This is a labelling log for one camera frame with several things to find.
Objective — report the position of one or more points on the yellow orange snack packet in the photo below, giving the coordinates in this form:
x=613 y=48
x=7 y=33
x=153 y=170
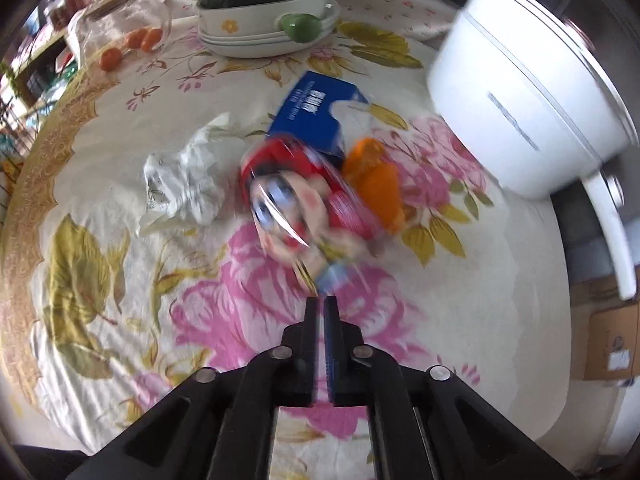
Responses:
x=375 y=185

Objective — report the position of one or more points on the blue snack box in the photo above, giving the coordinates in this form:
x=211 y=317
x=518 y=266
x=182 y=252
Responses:
x=310 y=110

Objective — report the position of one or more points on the brown cardboard box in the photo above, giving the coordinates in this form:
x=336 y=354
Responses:
x=605 y=340

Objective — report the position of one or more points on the white flowered bowl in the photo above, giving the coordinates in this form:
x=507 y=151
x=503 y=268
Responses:
x=250 y=22

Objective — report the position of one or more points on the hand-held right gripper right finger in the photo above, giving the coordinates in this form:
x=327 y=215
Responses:
x=332 y=340

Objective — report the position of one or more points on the floral tablecloth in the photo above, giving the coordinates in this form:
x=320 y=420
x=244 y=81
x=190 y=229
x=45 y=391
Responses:
x=450 y=310

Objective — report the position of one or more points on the small orange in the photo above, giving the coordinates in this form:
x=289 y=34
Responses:
x=152 y=40
x=135 y=39
x=110 y=59

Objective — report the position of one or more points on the white plate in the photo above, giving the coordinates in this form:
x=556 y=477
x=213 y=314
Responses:
x=332 y=17
x=250 y=50

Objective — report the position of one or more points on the red cartoon face snack packet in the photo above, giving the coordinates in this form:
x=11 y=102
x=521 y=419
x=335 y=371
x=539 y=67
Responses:
x=285 y=205

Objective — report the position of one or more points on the clear plastic bag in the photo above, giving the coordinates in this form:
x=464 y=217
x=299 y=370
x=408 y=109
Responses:
x=100 y=25

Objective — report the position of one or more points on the wooden shelf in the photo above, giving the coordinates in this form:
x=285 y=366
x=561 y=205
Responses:
x=35 y=75

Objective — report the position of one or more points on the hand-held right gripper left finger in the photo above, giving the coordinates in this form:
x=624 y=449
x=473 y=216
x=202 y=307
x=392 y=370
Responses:
x=310 y=340

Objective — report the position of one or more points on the green fruit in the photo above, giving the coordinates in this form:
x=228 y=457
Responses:
x=300 y=27

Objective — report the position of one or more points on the white electric pot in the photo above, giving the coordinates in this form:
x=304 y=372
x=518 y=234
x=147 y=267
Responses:
x=500 y=85

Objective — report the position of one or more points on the crumpled clear plastic wrapper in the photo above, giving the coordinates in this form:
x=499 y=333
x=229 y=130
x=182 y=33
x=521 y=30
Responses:
x=190 y=175

